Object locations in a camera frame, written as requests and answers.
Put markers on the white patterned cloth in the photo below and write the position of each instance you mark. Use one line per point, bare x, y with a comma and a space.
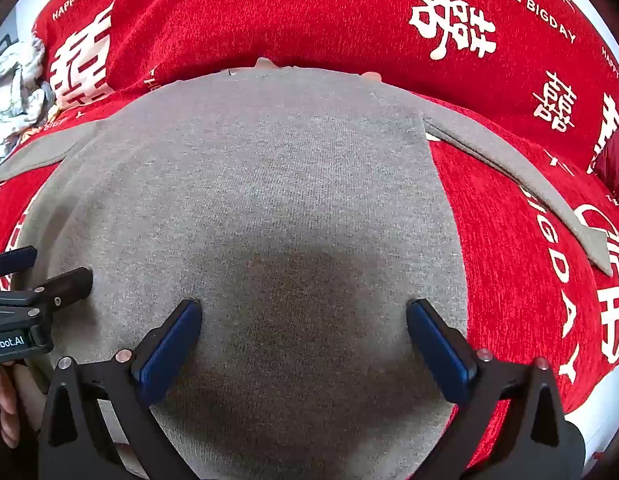
14, 90

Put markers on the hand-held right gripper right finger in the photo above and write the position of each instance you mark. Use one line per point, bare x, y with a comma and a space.
442, 355

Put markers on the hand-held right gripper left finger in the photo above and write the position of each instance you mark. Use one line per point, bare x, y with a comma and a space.
167, 355

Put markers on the dark red padded cloth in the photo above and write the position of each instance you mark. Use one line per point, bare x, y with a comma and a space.
614, 160

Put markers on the grey knit garment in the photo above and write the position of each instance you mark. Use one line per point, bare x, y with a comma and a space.
269, 200

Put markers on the red printed blanket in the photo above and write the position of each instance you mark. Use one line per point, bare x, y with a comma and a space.
309, 15

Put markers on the person's left hand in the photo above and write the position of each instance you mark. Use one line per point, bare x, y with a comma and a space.
17, 400

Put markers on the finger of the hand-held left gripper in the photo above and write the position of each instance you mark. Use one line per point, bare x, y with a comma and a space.
12, 259
64, 286

